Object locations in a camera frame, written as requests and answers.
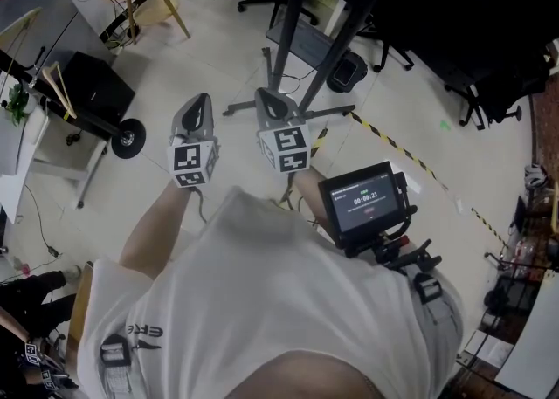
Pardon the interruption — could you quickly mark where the thin black cable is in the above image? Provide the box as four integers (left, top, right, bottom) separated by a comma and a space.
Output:
260, 45, 316, 95

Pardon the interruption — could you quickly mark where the person's right forearm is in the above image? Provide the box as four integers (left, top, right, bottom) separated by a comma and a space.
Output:
288, 167, 338, 237

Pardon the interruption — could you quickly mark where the black box speaker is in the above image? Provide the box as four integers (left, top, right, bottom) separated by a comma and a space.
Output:
60, 51, 136, 128

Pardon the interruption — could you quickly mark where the thin floor cable with adapter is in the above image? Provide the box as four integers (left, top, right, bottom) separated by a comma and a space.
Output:
22, 182, 63, 258

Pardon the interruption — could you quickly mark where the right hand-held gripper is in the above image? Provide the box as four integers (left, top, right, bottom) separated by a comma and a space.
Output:
253, 86, 313, 175

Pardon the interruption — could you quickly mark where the green potted plant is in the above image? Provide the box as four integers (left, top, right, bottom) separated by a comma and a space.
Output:
2, 82, 32, 127

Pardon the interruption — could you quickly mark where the black chest-mounted monitor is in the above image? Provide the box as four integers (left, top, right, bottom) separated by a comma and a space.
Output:
317, 161, 417, 254

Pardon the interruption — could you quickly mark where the person's white t-shirt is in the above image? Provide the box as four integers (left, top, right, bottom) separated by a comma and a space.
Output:
76, 185, 465, 399

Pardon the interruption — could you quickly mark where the grey stand shelf tray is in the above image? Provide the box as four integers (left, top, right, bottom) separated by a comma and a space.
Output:
265, 20, 338, 72

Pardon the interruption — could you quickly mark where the person's left forearm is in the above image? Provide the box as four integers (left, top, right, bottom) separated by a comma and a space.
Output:
118, 178, 206, 281

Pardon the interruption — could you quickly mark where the white helmet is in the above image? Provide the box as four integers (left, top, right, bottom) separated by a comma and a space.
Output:
523, 162, 549, 191

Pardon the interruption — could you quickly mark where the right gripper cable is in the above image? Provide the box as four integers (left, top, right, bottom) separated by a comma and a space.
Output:
277, 172, 316, 224

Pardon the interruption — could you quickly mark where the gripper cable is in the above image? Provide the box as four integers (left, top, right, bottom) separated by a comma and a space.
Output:
277, 172, 316, 224
190, 187, 210, 225

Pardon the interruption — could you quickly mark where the black rubber wheel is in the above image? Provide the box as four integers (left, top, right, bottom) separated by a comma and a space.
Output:
110, 117, 147, 160

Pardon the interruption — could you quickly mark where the white desk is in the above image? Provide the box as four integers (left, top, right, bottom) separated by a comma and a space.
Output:
495, 268, 559, 390

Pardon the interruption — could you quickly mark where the black chest rig mount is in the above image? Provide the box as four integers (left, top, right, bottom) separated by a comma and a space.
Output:
342, 230, 445, 305

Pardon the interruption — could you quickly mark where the white metal cart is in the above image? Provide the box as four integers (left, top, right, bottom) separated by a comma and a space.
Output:
0, 102, 110, 224

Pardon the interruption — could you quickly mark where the black device with screen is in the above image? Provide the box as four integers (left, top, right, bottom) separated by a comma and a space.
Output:
326, 51, 369, 94

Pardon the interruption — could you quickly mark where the black screen stand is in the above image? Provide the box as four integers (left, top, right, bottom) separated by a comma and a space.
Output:
222, 0, 382, 124

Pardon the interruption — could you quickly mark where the yellow black hazard tape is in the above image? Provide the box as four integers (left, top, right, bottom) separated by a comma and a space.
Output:
308, 110, 510, 250

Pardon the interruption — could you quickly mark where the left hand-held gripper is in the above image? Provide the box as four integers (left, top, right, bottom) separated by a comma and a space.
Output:
167, 92, 222, 189

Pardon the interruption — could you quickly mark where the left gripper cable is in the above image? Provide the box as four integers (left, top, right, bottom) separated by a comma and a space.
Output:
190, 187, 210, 225

